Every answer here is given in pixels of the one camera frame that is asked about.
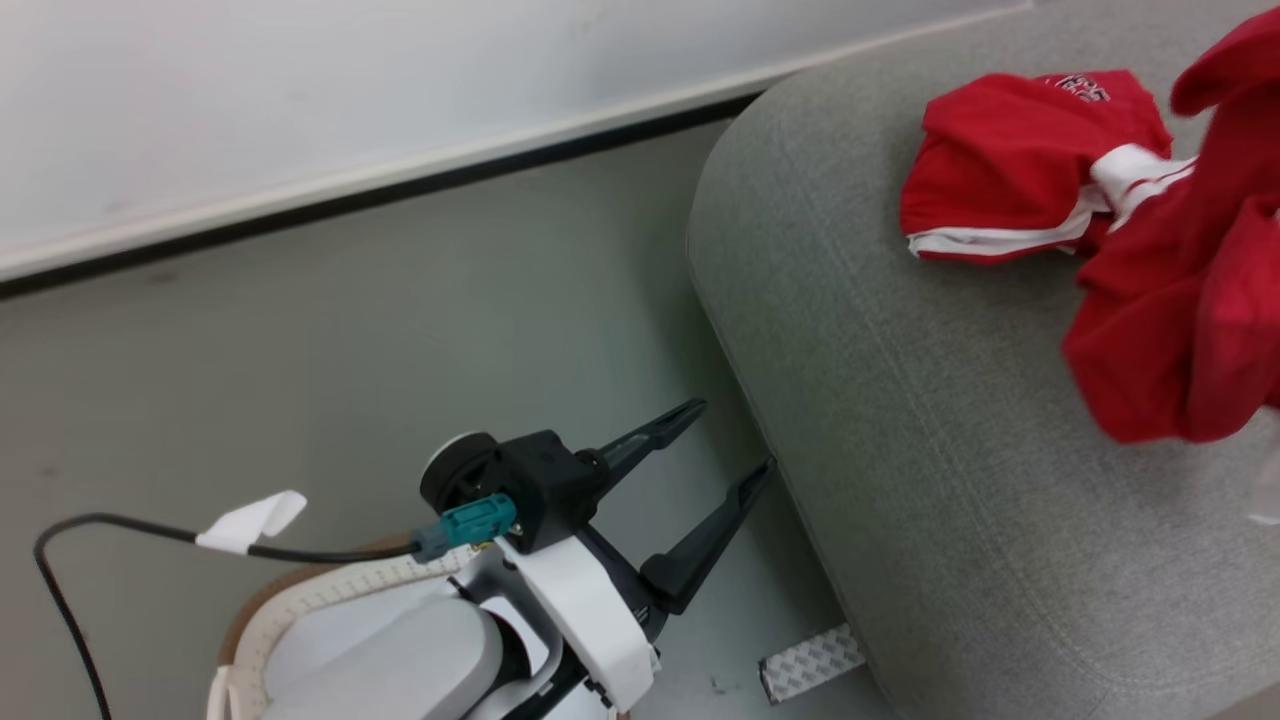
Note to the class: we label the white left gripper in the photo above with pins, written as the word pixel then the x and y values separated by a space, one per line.
pixel 590 620

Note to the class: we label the red garment with white trim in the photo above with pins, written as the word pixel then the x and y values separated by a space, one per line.
pixel 1170 280

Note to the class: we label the white and grey left arm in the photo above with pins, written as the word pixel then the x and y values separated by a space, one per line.
pixel 400 660

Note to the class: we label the grey fabric sofa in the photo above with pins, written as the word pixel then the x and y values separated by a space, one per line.
pixel 1000 450

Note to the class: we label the patterned grey floor pad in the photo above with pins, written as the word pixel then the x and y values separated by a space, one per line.
pixel 812 662

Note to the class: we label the black baseboard strip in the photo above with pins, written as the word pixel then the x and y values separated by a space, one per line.
pixel 400 190

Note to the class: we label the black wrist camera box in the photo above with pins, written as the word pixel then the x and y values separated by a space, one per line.
pixel 535 480

